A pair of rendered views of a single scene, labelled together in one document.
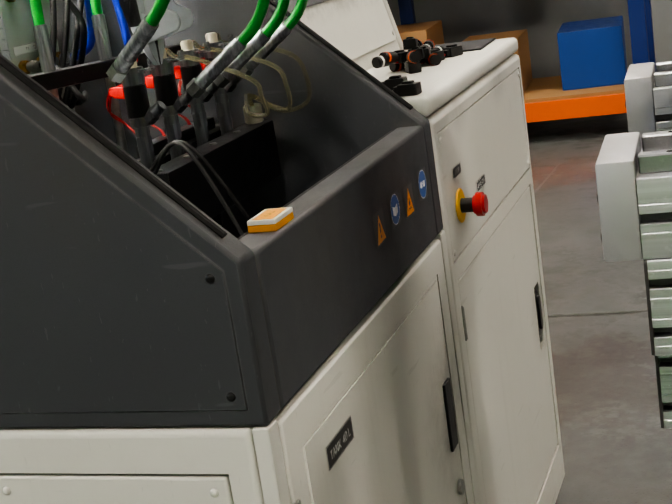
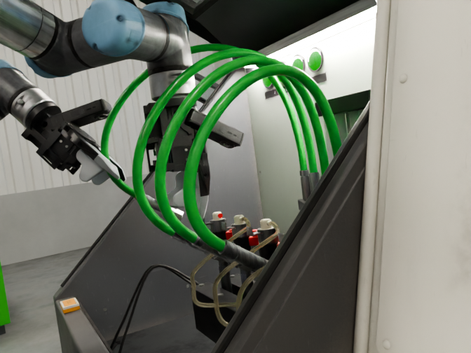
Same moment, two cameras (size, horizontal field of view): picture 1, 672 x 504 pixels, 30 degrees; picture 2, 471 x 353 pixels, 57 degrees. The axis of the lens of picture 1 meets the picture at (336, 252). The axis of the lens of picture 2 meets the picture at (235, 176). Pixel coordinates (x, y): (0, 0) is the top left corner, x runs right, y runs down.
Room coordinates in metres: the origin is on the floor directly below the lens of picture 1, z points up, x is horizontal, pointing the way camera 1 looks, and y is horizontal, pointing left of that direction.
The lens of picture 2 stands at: (2.03, -0.34, 1.22)
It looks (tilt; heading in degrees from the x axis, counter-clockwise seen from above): 4 degrees down; 131
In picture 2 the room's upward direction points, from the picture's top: 7 degrees counter-clockwise
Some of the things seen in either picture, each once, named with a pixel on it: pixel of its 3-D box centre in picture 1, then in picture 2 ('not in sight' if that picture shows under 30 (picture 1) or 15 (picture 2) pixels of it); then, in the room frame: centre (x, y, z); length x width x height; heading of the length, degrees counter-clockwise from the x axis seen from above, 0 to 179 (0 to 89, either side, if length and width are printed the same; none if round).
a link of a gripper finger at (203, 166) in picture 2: not in sight; (198, 170); (1.51, 0.17, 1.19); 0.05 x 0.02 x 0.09; 160
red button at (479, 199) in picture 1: (473, 204); not in sight; (1.82, -0.21, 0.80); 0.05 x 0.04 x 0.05; 160
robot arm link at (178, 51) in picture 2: not in sight; (165, 40); (1.48, 0.16, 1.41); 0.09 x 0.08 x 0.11; 105
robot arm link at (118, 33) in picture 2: not in sight; (118, 33); (1.49, 0.06, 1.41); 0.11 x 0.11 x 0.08; 15
